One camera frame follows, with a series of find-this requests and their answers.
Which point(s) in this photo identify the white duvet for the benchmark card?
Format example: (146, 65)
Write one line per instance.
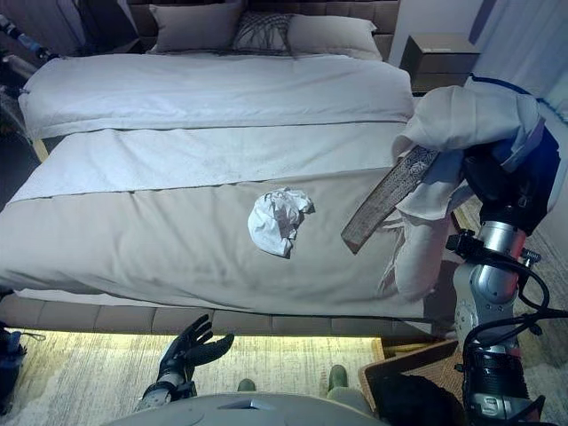
(199, 89)

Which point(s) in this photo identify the silver left robot leg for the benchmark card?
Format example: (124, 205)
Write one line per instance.
(246, 385)

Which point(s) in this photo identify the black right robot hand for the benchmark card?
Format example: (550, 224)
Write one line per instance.
(519, 195)

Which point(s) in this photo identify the dark navy garment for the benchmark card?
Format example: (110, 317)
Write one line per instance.
(421, 399)

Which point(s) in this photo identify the brown wicker basket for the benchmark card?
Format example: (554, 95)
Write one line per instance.
(412, 359)

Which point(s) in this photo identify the silver robot torso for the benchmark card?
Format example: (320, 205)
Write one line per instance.
(239, 410)

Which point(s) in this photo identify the beige pillow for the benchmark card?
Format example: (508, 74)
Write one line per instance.
(191, 26)
(333, 37)

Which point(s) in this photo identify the beige garment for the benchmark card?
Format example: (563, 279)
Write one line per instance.
(452, 115)

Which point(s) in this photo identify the brown nightstand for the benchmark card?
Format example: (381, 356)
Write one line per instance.
(439, 62)

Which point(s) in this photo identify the tan padded bed frame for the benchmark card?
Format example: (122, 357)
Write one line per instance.
(133, 317)

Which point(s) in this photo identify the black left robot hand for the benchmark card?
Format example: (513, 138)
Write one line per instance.
(191, 350)

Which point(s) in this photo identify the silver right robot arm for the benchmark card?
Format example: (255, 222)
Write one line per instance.
(492, 284)

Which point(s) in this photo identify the black bag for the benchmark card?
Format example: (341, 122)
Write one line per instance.
(9, 368)

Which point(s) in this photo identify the patterned decorative pillow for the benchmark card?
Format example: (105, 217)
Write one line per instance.
(262, 35)

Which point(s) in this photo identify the silver robot leg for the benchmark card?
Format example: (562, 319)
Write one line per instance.
(338, 381)
(246, 385)

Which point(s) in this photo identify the blue plastic bottle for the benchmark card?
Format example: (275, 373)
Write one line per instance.
(29, 43)

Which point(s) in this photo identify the silver right robot leg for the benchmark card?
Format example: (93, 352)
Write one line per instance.
(338, 381)

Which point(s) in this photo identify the white garment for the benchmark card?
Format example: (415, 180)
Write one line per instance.
(270, 226)

